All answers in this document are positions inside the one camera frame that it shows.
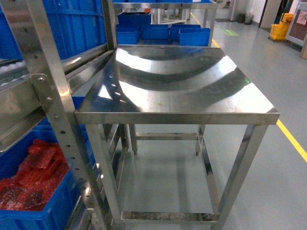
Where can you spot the red bubble wrap bags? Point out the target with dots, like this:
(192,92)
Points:
(36,179)

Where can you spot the blue plastic bin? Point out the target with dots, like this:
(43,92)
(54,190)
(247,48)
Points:
(128,35)
(194,36)
(155,32)

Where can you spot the yellow mop bucket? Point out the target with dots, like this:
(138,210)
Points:
(278,31)

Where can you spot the blue bin with bubble wrap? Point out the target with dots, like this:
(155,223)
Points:
(58,209)

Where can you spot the stainless steel table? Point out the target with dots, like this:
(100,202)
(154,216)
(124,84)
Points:
(173,93)

